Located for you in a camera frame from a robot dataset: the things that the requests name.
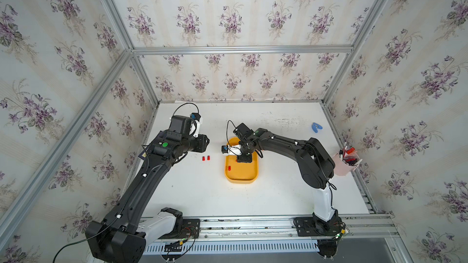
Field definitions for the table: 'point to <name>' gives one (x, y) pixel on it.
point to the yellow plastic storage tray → (241, 173)
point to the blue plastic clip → (315, 126)
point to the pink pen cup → (345, 161)
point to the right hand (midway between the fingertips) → (240, 155)
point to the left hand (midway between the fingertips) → (206, 140)
